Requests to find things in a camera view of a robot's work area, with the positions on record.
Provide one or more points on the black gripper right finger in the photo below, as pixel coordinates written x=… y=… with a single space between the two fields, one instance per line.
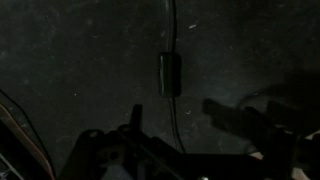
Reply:
x=265 y=135

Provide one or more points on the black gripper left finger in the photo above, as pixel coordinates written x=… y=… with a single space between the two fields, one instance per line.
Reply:
x=135 y=122

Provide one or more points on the black desk mat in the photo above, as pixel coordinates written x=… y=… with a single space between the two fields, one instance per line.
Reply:
x=72 y=71

